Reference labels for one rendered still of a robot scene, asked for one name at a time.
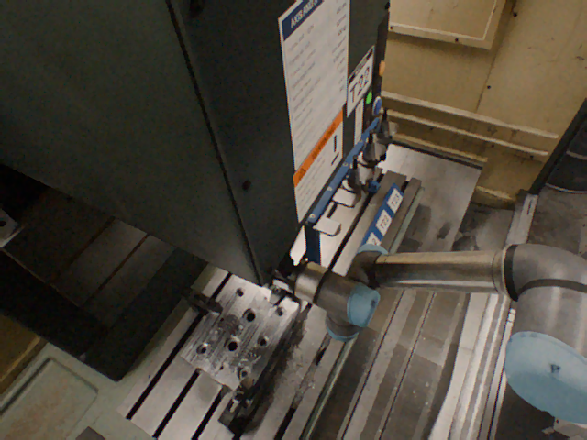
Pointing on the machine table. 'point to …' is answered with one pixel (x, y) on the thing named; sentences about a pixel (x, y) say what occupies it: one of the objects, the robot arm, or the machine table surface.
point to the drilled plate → (238, 314)
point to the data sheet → (314, 68)
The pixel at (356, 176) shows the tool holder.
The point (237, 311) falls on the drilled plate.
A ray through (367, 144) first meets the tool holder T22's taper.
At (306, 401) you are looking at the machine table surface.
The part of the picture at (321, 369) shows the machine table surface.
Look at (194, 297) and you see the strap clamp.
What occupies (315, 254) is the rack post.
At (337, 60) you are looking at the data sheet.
